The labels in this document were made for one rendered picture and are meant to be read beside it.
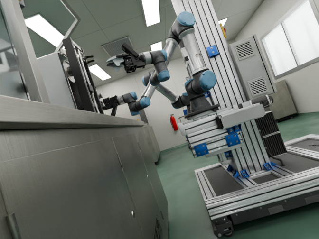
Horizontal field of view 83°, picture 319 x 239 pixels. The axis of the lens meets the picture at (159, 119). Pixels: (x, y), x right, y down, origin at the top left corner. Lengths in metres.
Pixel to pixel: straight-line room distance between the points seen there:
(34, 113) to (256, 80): 1.44
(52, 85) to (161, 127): 4.89
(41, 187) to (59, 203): 0.05
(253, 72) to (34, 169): 1.47
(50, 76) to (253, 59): 1.42
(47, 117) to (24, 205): 0.14
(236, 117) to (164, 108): 4.83
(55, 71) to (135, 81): 5.00
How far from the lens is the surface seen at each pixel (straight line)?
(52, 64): 1.31
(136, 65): 1.09
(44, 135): 0.40
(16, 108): 0.33
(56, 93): 1.25
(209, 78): 1.20
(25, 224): 0.33
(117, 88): 6.25
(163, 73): 1.11
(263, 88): 1.57
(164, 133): 5.91
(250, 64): 1.58
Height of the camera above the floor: 0.79
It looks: 3 degrees up
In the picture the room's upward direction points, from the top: 19 degrees counter-clockwise
